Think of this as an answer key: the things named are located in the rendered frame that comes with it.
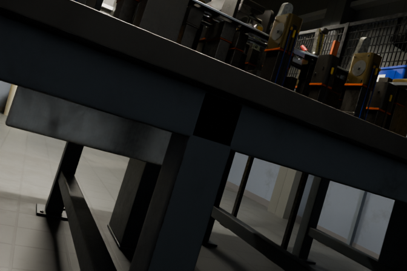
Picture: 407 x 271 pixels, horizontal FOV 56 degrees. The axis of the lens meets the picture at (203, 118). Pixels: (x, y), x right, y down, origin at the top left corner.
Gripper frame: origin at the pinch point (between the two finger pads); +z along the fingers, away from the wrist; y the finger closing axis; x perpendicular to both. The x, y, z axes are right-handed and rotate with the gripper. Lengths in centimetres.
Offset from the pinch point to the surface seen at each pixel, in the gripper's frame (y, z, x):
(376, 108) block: 26, 31, 79
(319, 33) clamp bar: -6, 0, 59
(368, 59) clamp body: 33, 17, 68
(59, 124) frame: 88, 65, -8
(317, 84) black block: 33, 31, 54
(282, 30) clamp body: 44, 20, 35
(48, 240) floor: 4, 119, -26
